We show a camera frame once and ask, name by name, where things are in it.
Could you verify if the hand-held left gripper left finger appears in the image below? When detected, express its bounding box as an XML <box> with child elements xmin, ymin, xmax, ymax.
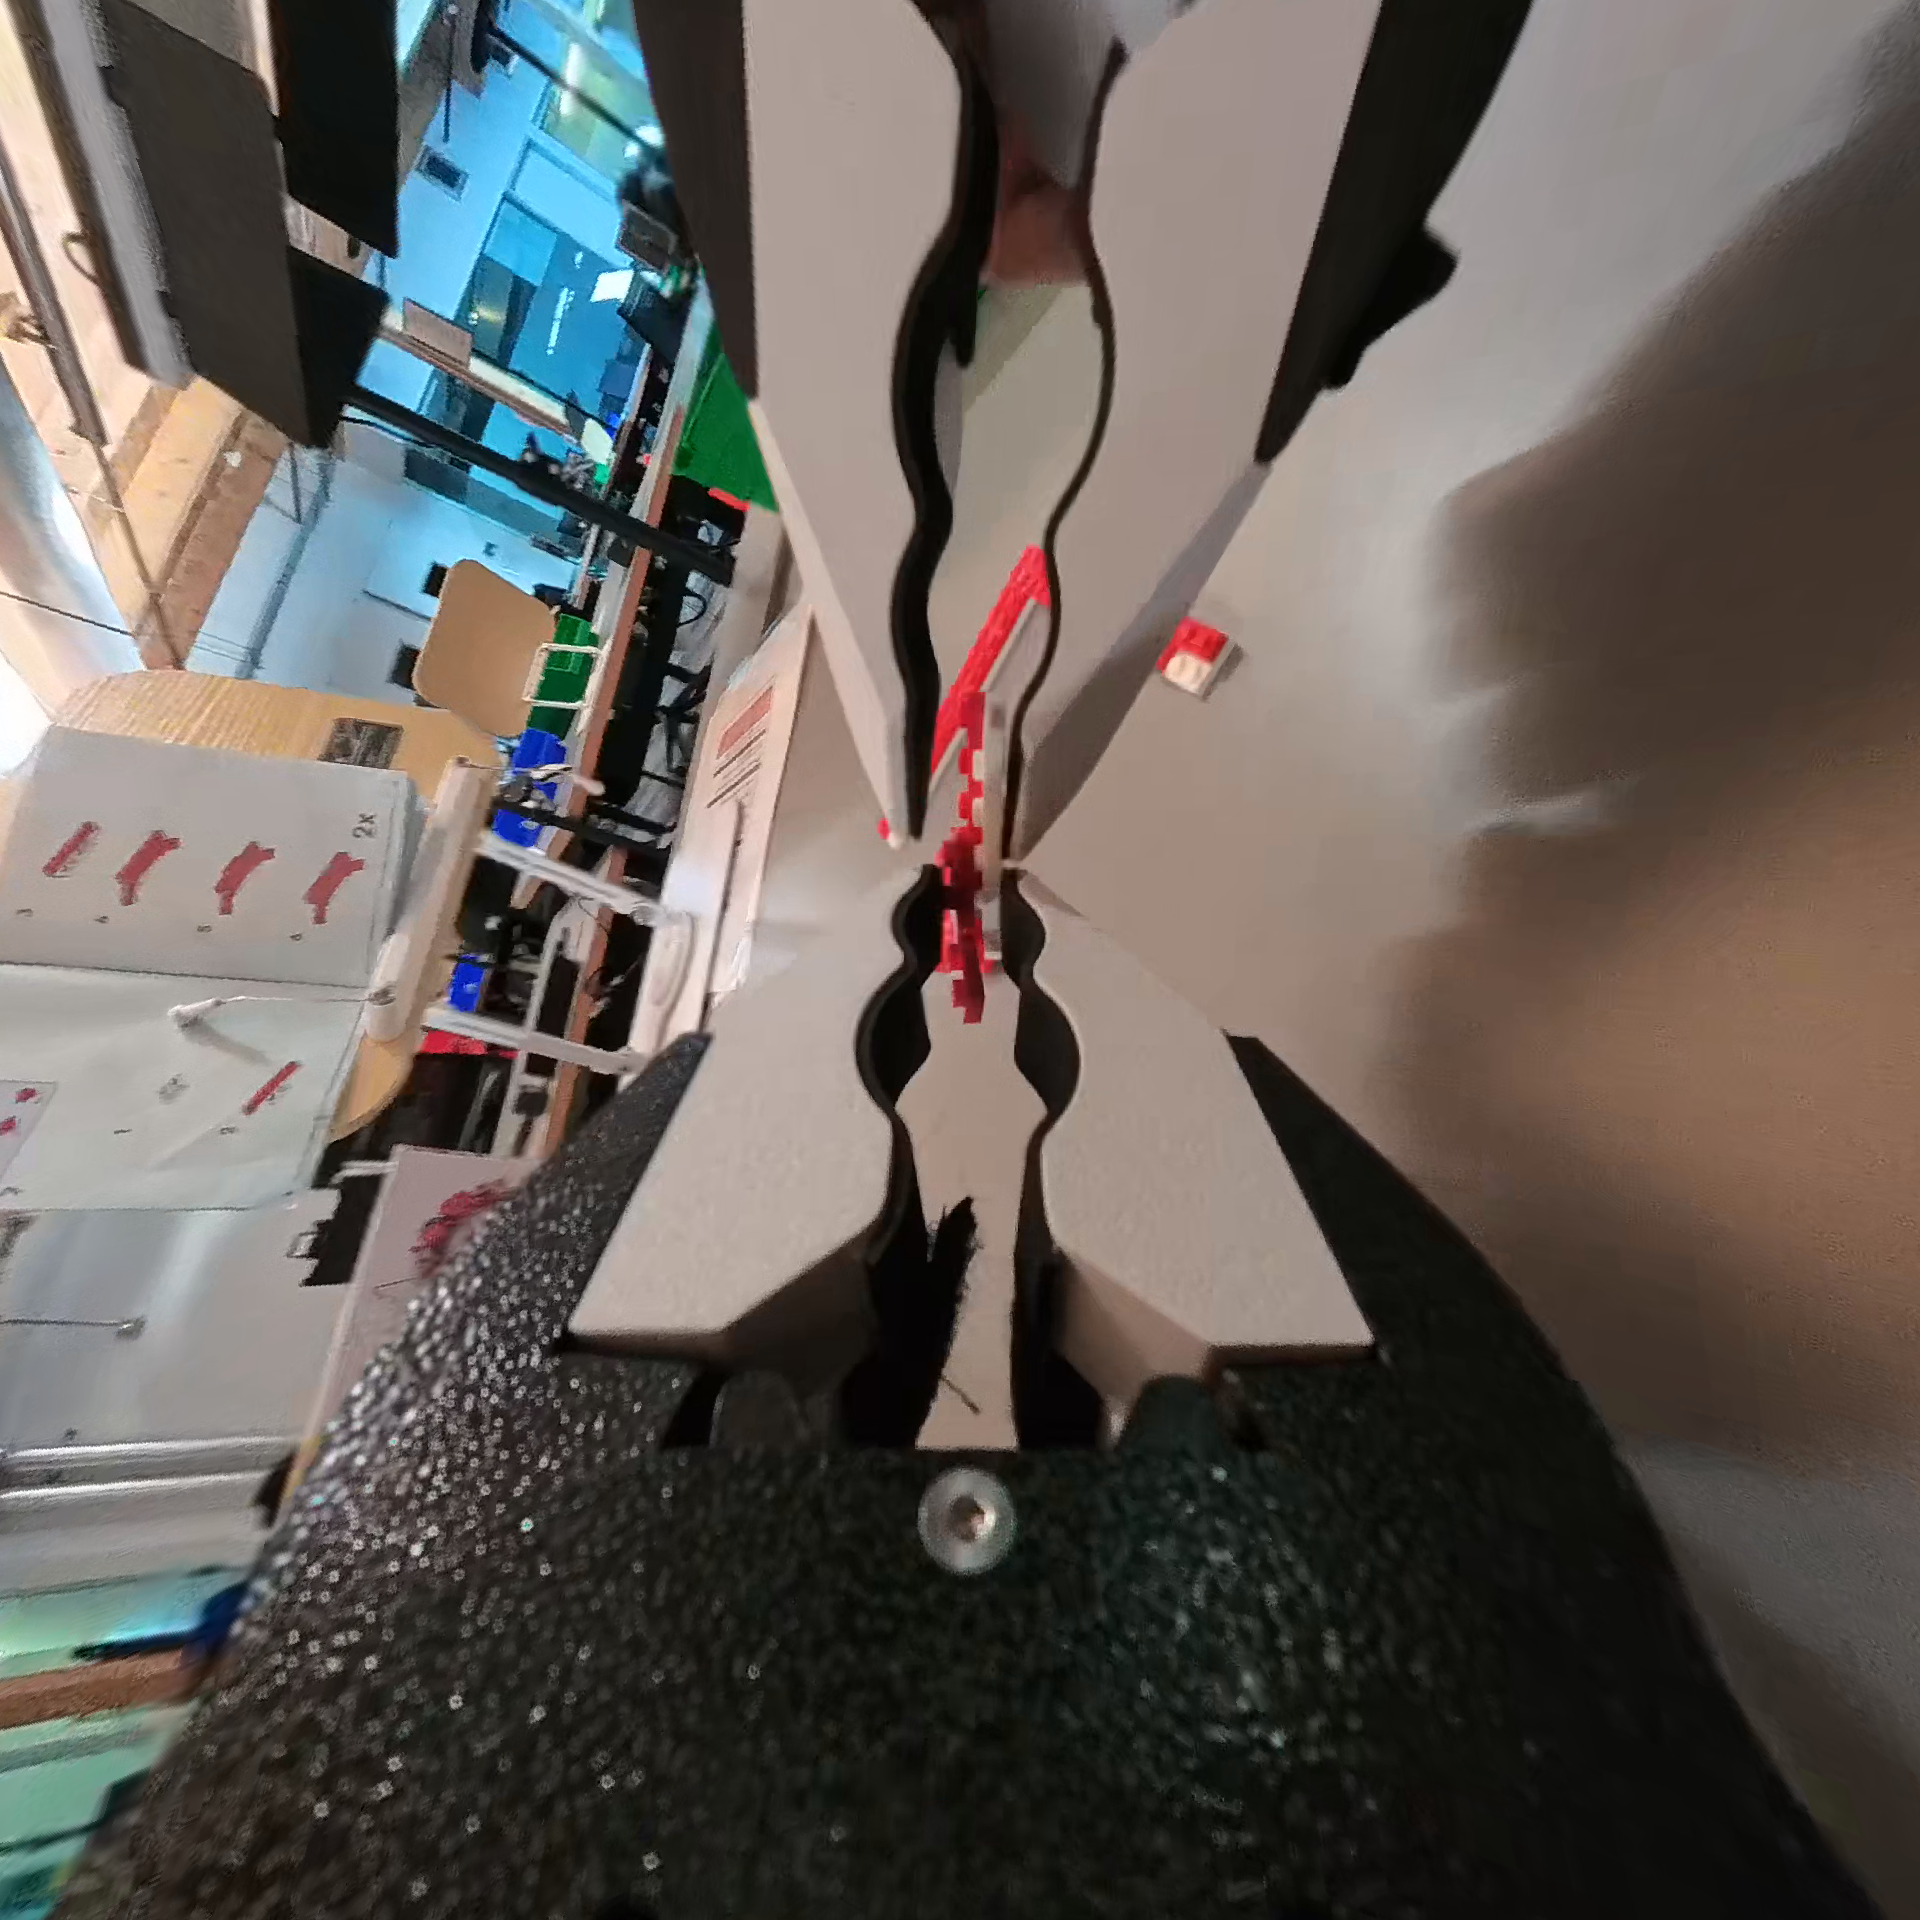
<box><xmin>567</xmin><ymin>866</ymin><xmax>936</xmax><ymax>1403</ymax></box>

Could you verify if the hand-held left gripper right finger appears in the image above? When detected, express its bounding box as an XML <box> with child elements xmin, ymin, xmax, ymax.
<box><xmin>1002</xmin><ymin>872</ymin><xmax>1377</xmax><ymax>1408</ymax></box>

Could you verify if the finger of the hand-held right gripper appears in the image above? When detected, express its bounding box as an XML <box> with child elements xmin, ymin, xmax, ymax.
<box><xmin>739</xmin><ymin>0</ymin><xmax>994</xmax><ymax>846</ymax></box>
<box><xmin>994</xmin><ymin>0</ymin><xmax>1385</xmax><ymax>866</ymax></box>

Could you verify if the red lego assembly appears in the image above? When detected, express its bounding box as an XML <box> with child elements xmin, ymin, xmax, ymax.
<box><xmin>900</xmin><ymin>543</ymin><xmax>1056</xmax><ymax>1028</ymax></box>

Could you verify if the open lego instruction booklet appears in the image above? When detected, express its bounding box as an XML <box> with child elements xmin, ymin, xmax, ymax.
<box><xmin>0</xmin><ymin>725</ymin><xmax>425</xmax><ymax>1214</ymax></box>

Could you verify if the person's right hand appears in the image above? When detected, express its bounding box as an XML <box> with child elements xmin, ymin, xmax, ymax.
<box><xmin>984</xmin><ymin>128</ymin><xmax>1099</xmax><ymax>291</ymax></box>

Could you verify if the green board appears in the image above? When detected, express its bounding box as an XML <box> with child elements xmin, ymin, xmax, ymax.
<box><xmin>667</xmin><ymin>328</ymin><xmax>783</xmax><ymax>518</ymax></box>

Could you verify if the white printed sheet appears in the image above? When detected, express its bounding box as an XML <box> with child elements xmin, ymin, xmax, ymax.
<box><xmin>294</xmin><ymin>1148</ymin><xmax>529</xmax><ymax>1413</ymax></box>

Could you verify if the white paper with red label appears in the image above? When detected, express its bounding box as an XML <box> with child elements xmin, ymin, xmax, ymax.
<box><xmin>694</xmin><ymin>613</ymin><xmax>823</xmax><ymax>939</ymax></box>

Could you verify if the blue storage bin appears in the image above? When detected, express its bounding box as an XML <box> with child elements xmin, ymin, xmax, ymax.
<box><xmin>487</xmin><ymin>727</ymin><xmax>564</xmax><ymax>842</ymax></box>

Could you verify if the green storage bin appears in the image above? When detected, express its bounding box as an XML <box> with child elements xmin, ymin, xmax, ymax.
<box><xmin>527</xmin><ymin>598</ymin><xmax>600</xmax><ymax>707</ymax></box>

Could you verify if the black hanging box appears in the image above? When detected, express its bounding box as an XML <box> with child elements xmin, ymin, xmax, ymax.
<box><xmin>271</xmin><ymin>0</ymin><xmax>406</xmax><ymax>255</ymax></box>
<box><xmin>96</xmin><ymin>0</ymin><xmax>388</xmax><ymax>448</ymax></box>

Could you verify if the black desk frame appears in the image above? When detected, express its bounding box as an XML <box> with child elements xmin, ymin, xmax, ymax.
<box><xmin>345</xmin><ymin>382</ymin><xmax>740</xmax><ymax>589</ymax></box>

